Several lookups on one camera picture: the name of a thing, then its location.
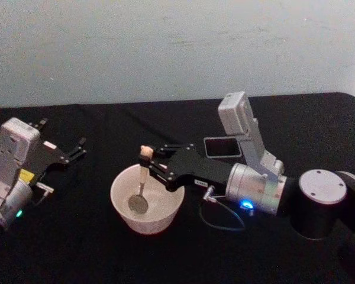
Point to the white round bowl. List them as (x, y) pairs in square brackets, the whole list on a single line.
[(154, 222)]

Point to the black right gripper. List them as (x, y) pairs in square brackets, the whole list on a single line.
[(198, 168)]

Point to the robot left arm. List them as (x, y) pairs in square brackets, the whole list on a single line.
[(14, 139)]

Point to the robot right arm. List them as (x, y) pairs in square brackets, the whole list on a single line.
[(322, 186)]

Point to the pale plain wall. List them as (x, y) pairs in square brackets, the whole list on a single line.
[(165, 44)]

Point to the black table cloth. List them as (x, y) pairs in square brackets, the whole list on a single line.
[(77, 251)]

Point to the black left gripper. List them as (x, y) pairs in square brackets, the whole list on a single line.
[(51, 155)]

